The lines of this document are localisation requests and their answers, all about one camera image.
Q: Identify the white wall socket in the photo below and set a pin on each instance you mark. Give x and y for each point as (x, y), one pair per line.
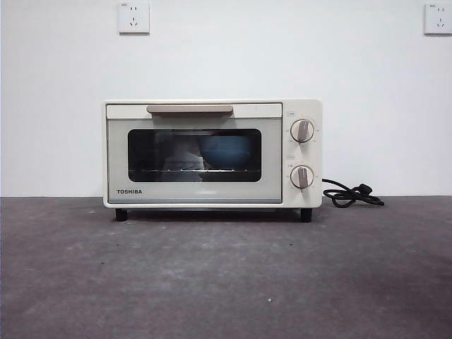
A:
(134, 17)
(439, 19)

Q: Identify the cream Toshiba toaster oven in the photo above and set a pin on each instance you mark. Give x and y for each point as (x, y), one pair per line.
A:
(304, 106)

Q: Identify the beige round oven knob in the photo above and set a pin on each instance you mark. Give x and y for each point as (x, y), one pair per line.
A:
(302, 176)
(302, 130)

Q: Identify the blue ribbed bowl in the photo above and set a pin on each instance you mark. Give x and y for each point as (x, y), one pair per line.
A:
(226, 153)

